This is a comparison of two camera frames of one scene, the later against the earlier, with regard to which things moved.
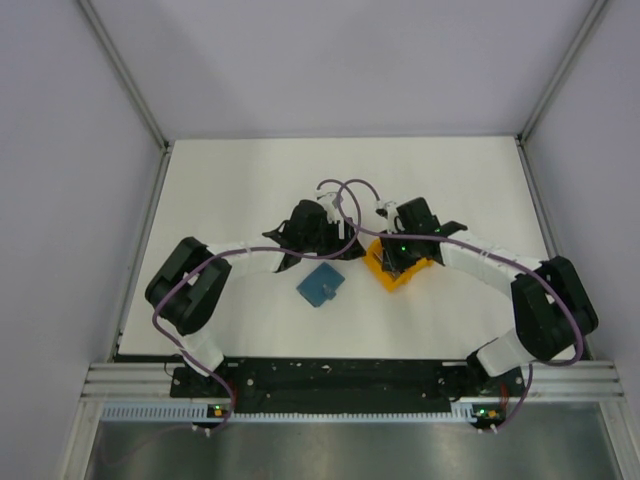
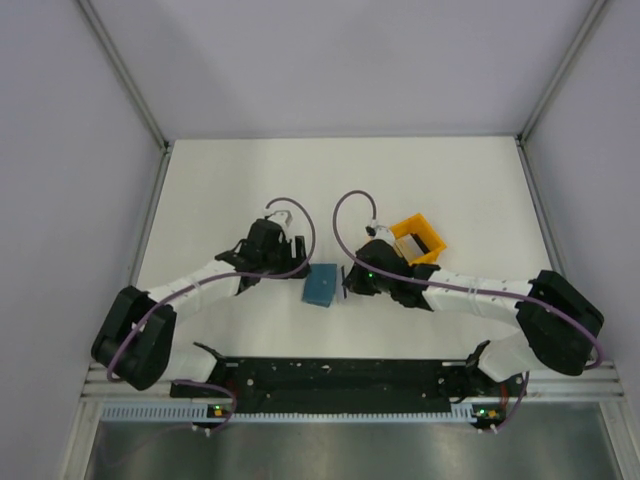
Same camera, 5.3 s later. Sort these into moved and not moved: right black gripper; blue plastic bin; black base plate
Moved: right black gripper
Not moved: black base plate; blue plastic bin
